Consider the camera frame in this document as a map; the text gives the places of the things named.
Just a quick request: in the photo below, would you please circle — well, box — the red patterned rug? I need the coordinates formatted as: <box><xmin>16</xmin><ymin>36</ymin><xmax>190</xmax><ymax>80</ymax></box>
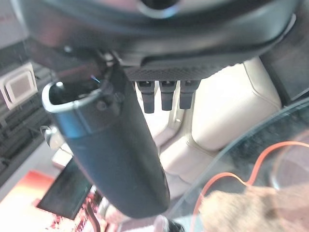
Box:
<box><xmin>0</xmin><ymin>169</ymin><xmax>121</xmax><ymax>232</ymax></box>

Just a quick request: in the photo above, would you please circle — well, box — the cream leather sofa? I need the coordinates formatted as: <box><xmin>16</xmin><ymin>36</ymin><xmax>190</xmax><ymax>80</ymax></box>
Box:
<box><xmin>135</xmin><ymin>57</ymin><xmax>283</xmax><ymax>196</ymax></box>

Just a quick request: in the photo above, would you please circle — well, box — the silver metal hook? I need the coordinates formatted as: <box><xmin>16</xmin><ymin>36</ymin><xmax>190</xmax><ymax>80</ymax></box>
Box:
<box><xmin>40</xmin><ymin>125</ymin><xmax>64</xmax><ymax>148</ymax></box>

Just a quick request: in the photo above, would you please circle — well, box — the dark slatted panel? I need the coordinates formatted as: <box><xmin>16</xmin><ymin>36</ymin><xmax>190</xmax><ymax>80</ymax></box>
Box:
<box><xmin>0</xmin><ymin>41</ymin><xmax>57</xmax><ymax>188</ymax></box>

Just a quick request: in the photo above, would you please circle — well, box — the dark cabinet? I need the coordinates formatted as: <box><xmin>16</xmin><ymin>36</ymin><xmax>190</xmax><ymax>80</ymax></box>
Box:
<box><xmin>259</xmin><ymin>14</ymin><xmax>309</xmax><ymax>106</ymax></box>

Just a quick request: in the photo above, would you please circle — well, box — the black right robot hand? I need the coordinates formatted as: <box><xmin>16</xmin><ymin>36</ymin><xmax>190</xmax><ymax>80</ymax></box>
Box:
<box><xmin>19</xmin><ymin>0</ymin><xmax>299</xmax><ymax>219</ymax></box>

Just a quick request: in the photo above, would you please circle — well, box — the brown fuzzy cloth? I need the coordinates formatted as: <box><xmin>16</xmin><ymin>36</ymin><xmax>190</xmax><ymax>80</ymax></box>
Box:
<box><xmin>199</xmin><ymin>185</ymin><xmax>309</xmax><ymax>232</ymax></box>

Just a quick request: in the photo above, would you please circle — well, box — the orange cable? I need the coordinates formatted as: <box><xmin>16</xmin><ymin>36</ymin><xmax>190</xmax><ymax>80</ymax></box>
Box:
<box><xmin>190</xmin><ymin>141</ymin><xmax>309</xmax><ymax>232</ymax></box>

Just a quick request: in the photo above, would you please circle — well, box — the white framed device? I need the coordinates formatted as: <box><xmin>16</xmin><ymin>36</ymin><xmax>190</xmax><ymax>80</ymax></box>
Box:
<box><xmin>0</xmin><ymin>61</ymin><xmax>39</xmax><ymax>110</ymax></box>

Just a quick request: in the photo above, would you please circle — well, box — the black flat panel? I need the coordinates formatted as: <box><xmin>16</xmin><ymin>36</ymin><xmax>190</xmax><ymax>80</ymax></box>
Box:
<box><xmin>36</xmin><ymin>159</ymin><xmax>93</xmax><ymax>220</ymax></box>

